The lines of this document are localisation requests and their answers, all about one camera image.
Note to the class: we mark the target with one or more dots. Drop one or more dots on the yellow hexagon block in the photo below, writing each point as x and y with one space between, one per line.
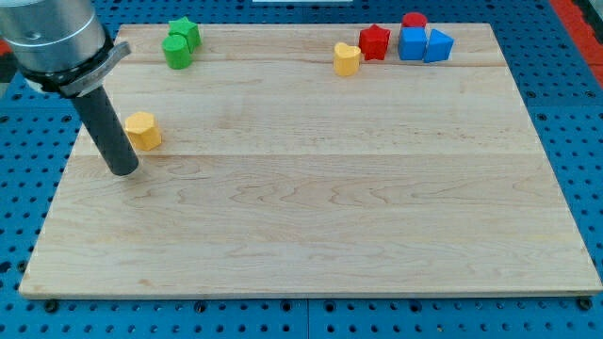
143 131

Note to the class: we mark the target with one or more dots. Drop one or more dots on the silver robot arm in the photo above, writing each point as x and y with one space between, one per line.
60 45

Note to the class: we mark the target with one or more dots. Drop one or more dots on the light wooden board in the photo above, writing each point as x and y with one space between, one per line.
277 178

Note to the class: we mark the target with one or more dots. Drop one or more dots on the yellow heart block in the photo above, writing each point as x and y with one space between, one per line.
346 59

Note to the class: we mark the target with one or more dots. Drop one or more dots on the red star block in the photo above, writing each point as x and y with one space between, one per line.
374 41

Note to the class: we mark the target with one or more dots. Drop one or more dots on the blue cube block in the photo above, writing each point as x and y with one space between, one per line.
412 43

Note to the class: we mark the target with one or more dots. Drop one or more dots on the green cylinder block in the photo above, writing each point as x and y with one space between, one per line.
176 52

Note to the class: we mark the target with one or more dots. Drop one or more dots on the blue triangle block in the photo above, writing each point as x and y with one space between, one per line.
438 47

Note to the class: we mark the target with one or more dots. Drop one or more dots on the green star block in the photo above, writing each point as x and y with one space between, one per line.
187 29

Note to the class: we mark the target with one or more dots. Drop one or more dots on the red cylinder block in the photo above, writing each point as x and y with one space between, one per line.
414 19

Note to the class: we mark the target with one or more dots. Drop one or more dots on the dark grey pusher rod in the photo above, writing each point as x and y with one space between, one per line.
101 121

